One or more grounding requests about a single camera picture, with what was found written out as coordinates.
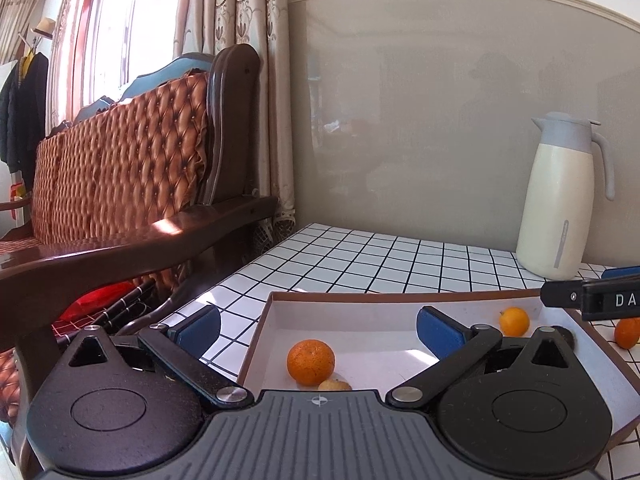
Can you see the yellow orange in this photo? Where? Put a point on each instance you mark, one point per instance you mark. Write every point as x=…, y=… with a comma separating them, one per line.
x=514, y=321

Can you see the white black checked tablecloth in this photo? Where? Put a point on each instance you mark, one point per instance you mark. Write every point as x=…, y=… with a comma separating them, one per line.
x=375, y=260

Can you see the dark hanging jackets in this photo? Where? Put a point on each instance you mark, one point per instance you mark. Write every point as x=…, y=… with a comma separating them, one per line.
x=25, y=110

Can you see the orange tufted cushion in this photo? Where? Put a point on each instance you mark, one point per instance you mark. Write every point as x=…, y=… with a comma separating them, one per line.
x=125, y=160

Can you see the beige embroidered curtain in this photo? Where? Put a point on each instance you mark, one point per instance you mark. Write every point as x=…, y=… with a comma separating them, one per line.
x=235, y=35

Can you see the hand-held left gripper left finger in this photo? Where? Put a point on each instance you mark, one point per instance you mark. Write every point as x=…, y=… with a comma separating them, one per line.
x=199, y=331

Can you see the cream thermos jug grey lid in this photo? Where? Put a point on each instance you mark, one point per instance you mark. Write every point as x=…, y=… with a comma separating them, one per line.
x=555, y=200

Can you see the window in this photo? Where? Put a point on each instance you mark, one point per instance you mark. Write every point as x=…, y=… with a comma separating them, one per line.
x=125, y=25

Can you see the brown cardboard box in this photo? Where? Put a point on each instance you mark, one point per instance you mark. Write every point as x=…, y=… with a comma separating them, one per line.
x=375, y=327

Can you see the large orange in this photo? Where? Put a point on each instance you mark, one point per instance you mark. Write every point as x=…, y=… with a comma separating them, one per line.
x=628, y=335
x=310, y=362

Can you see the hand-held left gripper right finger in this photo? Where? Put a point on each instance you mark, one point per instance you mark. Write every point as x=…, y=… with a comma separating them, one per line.
x=440, y=332

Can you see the dark wooden sofa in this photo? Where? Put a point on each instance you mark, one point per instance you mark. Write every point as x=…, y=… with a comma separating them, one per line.
x=150, y=245

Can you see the small yellowish round fruit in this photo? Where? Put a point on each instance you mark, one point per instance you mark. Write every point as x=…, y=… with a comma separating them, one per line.
x=334, y=385

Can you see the red plastic bag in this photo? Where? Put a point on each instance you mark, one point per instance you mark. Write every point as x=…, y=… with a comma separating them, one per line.
x=95, y=301

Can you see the straw hat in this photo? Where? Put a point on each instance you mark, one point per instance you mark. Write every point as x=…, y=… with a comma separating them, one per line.
x=44, y=27

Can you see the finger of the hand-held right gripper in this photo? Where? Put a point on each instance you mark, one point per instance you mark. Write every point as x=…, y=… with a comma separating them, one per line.
x=622, y=273
x=560, y=293

